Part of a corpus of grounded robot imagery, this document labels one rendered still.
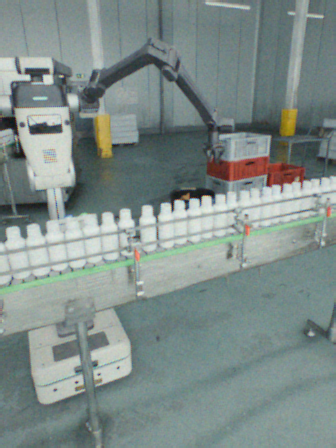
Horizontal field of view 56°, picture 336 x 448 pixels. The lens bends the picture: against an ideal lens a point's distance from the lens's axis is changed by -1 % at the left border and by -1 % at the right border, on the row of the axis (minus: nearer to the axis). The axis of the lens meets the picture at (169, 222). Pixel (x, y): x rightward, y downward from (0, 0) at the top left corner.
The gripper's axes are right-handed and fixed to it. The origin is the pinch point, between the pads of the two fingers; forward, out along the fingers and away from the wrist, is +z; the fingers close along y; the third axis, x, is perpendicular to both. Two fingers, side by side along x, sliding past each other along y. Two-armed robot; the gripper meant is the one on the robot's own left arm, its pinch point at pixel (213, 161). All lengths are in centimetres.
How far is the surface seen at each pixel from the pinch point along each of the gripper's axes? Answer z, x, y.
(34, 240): 10, 91, -40
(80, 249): 16, 77, -40
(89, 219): 7, 73, -38
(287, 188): 7.4, -13.0, -39.5
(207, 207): 9.8, 27.7, -39.0
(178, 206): 8, 40, -38
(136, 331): 121, 37, 36
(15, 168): 50, 96, 344
